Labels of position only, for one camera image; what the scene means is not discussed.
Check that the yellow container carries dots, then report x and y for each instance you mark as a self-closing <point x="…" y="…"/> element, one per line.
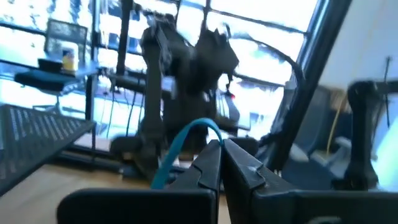
<point x="68" y="60"/>

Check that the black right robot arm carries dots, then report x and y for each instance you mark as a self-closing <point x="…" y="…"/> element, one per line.
<point x="152" y="93"/>

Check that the black bowl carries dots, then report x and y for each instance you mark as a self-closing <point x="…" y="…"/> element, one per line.
<point x="49" y="65"/>

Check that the black window frame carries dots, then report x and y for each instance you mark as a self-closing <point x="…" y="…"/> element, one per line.
<point x="311" y="77"/>

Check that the blue rubber band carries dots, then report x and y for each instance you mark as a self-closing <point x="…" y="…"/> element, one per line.
<point x="174" y="146"/>

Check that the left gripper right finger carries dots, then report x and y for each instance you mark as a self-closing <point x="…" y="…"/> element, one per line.
<point x="280" y="205"/>

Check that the dark desk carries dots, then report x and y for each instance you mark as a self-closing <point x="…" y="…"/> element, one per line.
<point x="40" y="79"/>

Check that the black mesh office chair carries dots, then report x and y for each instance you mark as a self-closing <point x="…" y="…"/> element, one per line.
<point x="66" y="34"/>

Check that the black table frame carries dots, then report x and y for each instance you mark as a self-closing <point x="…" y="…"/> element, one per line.
<point x="93" y="161"/>

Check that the black rig frame post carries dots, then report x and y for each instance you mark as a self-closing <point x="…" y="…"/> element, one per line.
<point x="362" y="124"/>

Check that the black mesh metal shelf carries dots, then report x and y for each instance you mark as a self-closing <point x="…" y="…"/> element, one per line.
<point x="37" y="133"/>

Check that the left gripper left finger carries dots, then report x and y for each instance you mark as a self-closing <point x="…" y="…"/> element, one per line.
<point x="186" y="202"/>

